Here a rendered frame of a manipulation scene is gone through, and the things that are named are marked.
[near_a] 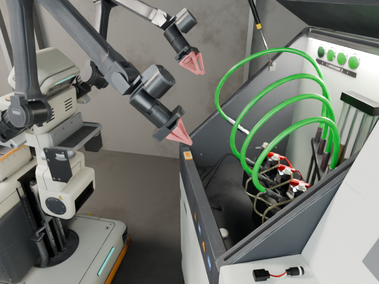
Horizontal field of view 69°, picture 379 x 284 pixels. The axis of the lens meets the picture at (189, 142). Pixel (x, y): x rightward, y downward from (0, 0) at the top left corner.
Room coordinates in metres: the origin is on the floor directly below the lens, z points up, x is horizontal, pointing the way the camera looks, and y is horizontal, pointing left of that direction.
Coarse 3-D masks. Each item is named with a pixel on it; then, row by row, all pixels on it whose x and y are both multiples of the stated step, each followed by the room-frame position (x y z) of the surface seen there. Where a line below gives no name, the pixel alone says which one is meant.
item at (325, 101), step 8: (296, 96) 0.69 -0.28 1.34; (304, 96) 0.69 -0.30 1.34; (312, 96) 0.69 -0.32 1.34; (320, 96) 0.70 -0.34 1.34; (280, 104) 0.68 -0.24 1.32; (288, 104) 0.68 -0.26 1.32; (328, 104) 0.70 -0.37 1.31; (272, 112) 0.67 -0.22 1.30; (328, 112) 0.71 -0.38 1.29; (264, 120) 0.67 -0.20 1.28; (256, 128) 0.67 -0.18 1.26; (248, 136) 0.66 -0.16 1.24; (328, 136) 0.72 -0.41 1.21; (248, 144) 0.66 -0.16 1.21; (328, 144) 0.71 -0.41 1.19; (328, 152) 0.71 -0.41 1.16; (240, 160) 0.66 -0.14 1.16; (328, 160) 0.71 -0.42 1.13; (248, 168) 0.66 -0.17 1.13; (264, 176) 0.68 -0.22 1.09; (272, 184) 0.68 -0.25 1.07
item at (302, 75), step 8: (280, 80) 0.76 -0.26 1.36; (288, 80) 0.76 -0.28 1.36; (320, 80) 0.78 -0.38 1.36; (272, 88) 0.76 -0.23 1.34; (256, 96) 0.75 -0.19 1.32; (328, 96) 0.79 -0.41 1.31; (248, 104) 0.75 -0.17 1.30; (240, 120) 0.74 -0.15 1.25; (232, 128) 0.74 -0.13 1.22; (328, 128) 0.80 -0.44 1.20; (232, 136) 0.74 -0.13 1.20; (232, 144) 0.74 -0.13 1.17; (320, 144) 0.80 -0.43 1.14; (320, 152) 0.79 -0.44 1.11; (248, 160) 0.75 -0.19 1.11; (264, 168) 0.76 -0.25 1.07
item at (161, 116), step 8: (160, 104) 0.68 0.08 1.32; (152, 112) 0.66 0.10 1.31; (160, 112) 0.67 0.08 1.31; (168, 112) 0.68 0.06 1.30; (176, 112) 0.67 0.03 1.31; (152, 120) 0.66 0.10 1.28; (160, 120) 0.66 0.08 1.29; (168, 120) 0.66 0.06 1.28; (160, 128) 0.66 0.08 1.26; (152, 136) 0.66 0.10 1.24
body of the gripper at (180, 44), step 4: (180, 36) 1.07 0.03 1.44; (176, 40) 1.06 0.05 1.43; (180, 40) 1.06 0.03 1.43; (184, 40) 1.07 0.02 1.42; (172, 44) 1.07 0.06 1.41; (176, 44) 1.06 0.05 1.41; (180, 44) 1.05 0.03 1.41; (184, 44) 1.05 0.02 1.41; (188, 44) 1.06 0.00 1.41; (176, 48) 1.06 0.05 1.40; (180, 48) 1.05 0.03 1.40; (184, 48) 1.01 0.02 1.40; (188, 48) 1.01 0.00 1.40; (196, 48) 1.09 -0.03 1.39; (180, 52) 1.02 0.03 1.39; (184, 52) 1.04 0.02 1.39; (176, 56) 1.02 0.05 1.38
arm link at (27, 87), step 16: (16, 0) 0.87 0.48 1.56; (32, 0) 0.91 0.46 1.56; (16, 16) 0.87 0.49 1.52; (32, 16) 0.90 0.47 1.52; (16, 32) 0.86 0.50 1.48; (32, 32) 0.88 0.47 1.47; (16, 48) 0.85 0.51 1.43; (32, 48) 0.87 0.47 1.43; (16, 64) 0.84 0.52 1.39; (32, 64) 0.85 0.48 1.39; (16, 80) 0.83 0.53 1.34; (32, 80) 0.84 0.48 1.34; (16, 96) 0.79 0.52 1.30; (32, 96) 0.82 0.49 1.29; (16, 112) 0.79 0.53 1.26; (32, 112) 0.80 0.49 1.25; (48, 112) 0.85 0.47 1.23
